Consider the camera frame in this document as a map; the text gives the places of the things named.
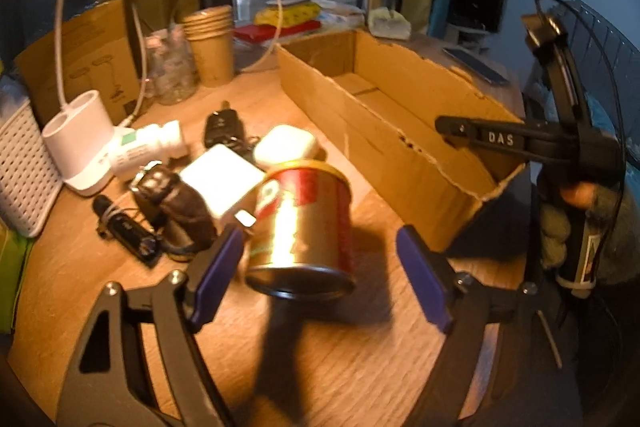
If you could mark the black car key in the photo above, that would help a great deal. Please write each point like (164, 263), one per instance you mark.
(225, 127)

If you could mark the right gloved hand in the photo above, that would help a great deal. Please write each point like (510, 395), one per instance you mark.
(563, 209)

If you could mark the white desk lamp base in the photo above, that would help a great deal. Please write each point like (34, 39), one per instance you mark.
(79, 139)

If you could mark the green box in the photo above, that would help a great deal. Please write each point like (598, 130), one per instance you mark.
(14, 253)

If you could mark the white pill bottle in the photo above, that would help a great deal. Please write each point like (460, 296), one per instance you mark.
(136, 148)

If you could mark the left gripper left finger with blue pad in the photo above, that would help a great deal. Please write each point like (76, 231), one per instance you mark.
(108, 382)

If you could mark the white power adapter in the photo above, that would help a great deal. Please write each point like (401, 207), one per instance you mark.
(225, 180)

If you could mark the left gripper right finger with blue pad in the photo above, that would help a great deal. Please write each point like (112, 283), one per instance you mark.
(460, 307)

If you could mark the red gold tin can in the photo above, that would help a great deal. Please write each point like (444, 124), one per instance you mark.
(301, 247)

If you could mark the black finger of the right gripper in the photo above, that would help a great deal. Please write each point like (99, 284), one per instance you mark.
(500, 137)

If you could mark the stack of paper cups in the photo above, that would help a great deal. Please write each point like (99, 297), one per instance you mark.
(209, 33)

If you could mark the white perforated basket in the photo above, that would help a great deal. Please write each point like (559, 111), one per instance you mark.
(30, 182)

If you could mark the long cardboard box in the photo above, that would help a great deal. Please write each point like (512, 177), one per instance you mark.
(377, 103)

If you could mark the grey bed headboard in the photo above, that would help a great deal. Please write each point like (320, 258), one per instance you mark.
(622, 54)

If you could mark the smartphone on table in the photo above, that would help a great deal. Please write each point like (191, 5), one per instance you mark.
(475, 65)

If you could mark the white earbuds case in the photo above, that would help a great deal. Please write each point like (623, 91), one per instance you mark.
(284, 143)

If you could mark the brown lamp packaging box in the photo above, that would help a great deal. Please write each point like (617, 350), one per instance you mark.
(96, 56)

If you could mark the yellow pouch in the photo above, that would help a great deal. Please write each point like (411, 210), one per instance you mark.
(291, 15)

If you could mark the clear plastic bottle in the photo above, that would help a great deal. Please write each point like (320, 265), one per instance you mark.
(171, 66)

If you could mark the red book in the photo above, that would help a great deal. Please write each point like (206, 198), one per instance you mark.
(258, 34)

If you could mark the black monitor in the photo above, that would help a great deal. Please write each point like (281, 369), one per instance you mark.
(483, 15)

